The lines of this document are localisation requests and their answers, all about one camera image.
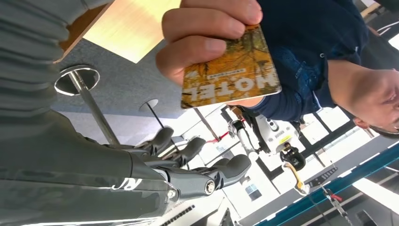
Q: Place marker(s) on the teal metal beam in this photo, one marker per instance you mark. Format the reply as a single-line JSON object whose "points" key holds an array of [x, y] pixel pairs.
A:
{"points": [[343, 181]]}

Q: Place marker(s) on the chrome stanchion post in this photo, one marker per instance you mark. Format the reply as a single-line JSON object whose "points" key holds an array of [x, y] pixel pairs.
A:
{"points": [[151, 107], [90, 106]]}

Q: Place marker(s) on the person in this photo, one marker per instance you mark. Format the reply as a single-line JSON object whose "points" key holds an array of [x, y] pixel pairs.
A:
{"points": [[311, 46]]}

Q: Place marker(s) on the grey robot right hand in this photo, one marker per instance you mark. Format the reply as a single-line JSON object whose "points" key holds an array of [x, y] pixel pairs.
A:
{"points": [[78, 174]]}

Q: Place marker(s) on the white robot with black gripper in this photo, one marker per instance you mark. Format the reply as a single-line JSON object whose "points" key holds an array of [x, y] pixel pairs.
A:
{"points": [[274, 134]]}

